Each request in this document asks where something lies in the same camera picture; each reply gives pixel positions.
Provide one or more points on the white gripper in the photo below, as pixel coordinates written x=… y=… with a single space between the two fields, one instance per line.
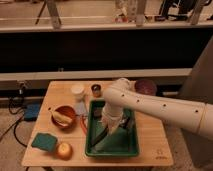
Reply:
x=111 y=122

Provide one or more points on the dark dish brush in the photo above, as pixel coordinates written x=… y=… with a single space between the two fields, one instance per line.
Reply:
x=100 y=137

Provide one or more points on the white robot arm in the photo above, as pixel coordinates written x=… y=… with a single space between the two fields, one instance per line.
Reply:
x=196 y=117

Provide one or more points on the green plastic tray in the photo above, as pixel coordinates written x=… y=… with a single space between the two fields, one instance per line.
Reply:
x=122 y=143

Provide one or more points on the small dark jar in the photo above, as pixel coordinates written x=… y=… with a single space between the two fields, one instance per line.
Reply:
x=96 y=90

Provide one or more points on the maroon bowl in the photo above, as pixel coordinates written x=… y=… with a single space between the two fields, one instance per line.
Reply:
x=144 y=86

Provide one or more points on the white cup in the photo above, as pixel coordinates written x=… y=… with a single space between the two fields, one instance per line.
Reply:
x=78 y=90

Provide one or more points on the brown wooden bowl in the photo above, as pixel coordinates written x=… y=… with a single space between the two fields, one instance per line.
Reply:
x=64 y=110

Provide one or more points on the yellow banana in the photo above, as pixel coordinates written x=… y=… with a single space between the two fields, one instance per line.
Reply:
x=61 y=118

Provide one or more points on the yellow apple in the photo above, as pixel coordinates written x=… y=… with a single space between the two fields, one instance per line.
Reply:
x=64 y=151

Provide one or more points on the green sponge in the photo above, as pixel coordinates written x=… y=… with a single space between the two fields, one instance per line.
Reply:
x=44 y=141

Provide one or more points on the blue power box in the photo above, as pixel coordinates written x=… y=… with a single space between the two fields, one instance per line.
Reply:
x=31 y=112

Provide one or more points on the red handled tool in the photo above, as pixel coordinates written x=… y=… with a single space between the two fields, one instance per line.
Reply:
x=83 y=125

